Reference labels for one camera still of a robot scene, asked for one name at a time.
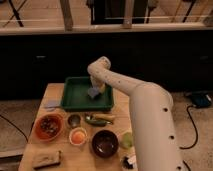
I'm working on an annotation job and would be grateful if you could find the blue sponge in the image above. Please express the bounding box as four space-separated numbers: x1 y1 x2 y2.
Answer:
87 87 100 99

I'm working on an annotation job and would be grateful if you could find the orange bowl with food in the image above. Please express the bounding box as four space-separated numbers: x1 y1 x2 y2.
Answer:
34 114 63 141

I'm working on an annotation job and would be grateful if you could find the green pepper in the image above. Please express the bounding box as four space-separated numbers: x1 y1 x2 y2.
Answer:
85 119 107 127

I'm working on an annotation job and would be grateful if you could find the black floor cable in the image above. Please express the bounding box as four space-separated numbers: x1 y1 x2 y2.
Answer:
179 104 200 151

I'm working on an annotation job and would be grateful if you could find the wooden handled tool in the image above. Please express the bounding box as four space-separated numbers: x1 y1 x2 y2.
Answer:
85 114 115 122

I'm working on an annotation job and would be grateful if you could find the black and white object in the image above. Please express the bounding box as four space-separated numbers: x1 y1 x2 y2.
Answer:
122 156 136 170

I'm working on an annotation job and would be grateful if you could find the black cable at left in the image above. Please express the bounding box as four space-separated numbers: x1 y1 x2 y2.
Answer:
0 114 30 143

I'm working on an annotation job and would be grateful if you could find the green cup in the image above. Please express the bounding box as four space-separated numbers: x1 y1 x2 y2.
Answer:
120 132 133 149

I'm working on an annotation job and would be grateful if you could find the brown block sponge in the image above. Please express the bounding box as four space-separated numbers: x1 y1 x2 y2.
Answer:
32 151 61 169

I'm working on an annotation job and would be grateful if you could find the blue black floor device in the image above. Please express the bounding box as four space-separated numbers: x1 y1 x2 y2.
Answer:
191 93 212 108

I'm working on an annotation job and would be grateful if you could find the green plastic tray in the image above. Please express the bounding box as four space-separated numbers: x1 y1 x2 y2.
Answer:
61 77 114 111

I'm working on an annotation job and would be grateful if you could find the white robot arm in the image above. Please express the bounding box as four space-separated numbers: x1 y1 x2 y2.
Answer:
87 56 185 171

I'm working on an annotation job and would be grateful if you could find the dark brown bowl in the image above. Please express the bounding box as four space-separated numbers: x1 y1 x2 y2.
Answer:
91 130 119 158

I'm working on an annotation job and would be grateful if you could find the small bowl with orange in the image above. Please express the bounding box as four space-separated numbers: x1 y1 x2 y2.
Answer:
69 127 87 146

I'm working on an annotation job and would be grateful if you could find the grey blue cloth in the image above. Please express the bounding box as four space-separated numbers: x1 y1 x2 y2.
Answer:
44 100 60 109

